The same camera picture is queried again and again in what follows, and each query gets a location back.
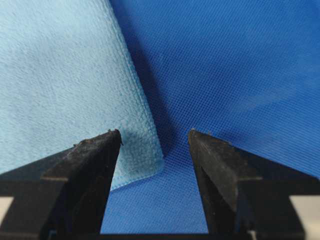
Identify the light blue towel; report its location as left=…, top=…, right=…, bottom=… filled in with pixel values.
left=0, top=0, right=164, bottom=190

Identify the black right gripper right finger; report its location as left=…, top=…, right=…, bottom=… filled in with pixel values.
left=187, top=129, right=320, bottom=240

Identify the dark blue table cloth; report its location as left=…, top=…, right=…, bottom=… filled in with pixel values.
left=101, top=0, right=320, bottom=234

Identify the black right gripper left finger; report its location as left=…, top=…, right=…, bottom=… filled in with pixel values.
left=0, top=129, right=121, bottom=240

